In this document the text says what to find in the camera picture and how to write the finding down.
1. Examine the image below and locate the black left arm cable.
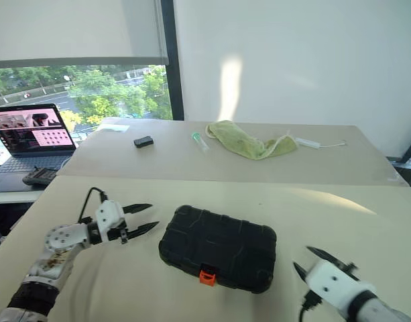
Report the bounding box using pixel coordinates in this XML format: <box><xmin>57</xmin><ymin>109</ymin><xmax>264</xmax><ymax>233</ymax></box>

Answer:
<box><xmin>78</xmin><ymin>186</ymin><xmax>109</xmax><ymax>225</ymax></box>

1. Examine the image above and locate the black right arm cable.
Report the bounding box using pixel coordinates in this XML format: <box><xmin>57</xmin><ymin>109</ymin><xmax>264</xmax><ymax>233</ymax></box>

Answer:
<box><xmin>298</xmin><ymin>289</ymin><xmax>322</xmax><ymax>322</ymax></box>

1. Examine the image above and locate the green towel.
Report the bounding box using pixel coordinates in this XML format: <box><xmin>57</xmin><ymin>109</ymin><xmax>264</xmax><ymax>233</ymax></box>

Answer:
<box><xmin>204</xmin><ymin>119</ymin><xmax>298</xmax><ymax>162</ymax></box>

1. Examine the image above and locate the open laptop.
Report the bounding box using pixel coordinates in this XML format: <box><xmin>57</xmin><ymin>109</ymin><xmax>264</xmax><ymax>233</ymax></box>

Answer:
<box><xmin>0</xmin><ymin>103</ymin><xmax>78</xmax><ymax>193</ymax></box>

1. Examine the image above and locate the dark window frame post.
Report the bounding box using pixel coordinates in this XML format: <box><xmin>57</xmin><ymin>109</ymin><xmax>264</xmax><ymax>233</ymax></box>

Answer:
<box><xmin>160</xmin><ymin>0</ymin><xmax>186</xmax><ymax>121</ymax></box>

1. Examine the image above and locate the clear tube green cap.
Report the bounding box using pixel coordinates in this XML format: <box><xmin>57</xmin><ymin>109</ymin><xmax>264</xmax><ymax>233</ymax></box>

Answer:
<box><xmin>190</xmin><ymin>131</ymin><xmax>211</xmax><ymax>153</ymax></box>

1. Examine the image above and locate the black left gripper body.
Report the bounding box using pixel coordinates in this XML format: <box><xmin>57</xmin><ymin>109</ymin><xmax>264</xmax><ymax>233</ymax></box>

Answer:
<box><xmin>107</xmin><ymin>219</ymin><xmax>129</xmax><ymax>246</ymax></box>

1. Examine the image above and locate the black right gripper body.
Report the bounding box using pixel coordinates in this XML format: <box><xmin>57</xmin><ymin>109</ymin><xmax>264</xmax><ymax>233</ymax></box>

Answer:
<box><xmin>338</xmin><ymin>261</ymin><xmax>361</xmax><ymax>280</ymax></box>

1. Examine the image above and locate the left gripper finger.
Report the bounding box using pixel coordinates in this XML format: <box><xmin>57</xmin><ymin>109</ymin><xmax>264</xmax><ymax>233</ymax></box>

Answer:
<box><xmin>122</xmin><ymin>203</ymin><xmax>154</xmax><ymax>216</ymax></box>
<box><xmin>125</xmin><ymin>221</ymin><xmax>160</xmax><ymax>241</ymax></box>

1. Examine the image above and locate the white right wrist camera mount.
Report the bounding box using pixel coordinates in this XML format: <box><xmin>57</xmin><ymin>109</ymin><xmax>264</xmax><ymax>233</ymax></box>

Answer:
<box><xmin>305</xmin><ymin>260</ymin><xmax>377</xmax><ymax>315</ymax></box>

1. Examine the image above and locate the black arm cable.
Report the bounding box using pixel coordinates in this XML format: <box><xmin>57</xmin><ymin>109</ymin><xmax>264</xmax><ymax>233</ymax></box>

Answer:
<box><xmin>298</xmin><ymin>289</ymin><xmax>322</xmax><ymax>322</ymax></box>
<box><xmin>78</xmin><ymin>186</ymin><xmax>109</xmax><ymax>225</ymax></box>

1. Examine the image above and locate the white roller blind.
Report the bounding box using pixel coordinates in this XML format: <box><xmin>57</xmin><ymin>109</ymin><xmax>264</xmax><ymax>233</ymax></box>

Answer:
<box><xmin>0</xmin><ymin>0</ymin><xmax>170</xmax><ymax>70</ymax></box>

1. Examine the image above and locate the black plastic tool case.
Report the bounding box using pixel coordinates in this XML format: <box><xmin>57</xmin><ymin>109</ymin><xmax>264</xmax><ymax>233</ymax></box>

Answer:
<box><xmin>158</xmin><ymin>204</ymin><xmax>278</xmax><ymax>295</ymax></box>

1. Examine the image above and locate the dark metal stand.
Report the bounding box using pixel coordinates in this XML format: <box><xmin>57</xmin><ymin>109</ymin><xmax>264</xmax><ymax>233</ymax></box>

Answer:
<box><xmin>390</xmin><ymin>133</ymin><xmax>411</xmax><ymax>194</ymax></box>

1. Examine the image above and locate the small black box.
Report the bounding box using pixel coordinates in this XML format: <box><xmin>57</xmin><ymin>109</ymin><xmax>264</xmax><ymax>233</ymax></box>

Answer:
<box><xmin>133</xmin><ymin>135</ymin><xmax>155</xmax><ymax>149</ymax></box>

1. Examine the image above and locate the white adapter with cable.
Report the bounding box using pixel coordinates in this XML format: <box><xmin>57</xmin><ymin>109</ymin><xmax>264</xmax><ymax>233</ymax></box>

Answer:
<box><xmin>294</xmin><ymin>136</ymin><xmax>348</xmax><ymax>150</ymax></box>

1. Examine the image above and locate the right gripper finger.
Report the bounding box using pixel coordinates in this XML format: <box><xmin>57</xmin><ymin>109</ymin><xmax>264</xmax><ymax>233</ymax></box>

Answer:
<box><xmin>292</xmin><ymin>261</ymin><xmax>309</xmax><ymax>286</ymax></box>
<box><xmin>306</xmin><ymin>246</ymin><xmax>347</xmax><ymax>270</ymax></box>

